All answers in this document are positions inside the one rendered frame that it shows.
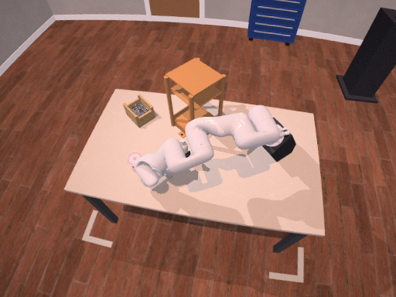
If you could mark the small wooden crate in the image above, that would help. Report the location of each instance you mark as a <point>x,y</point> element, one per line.
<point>140,111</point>

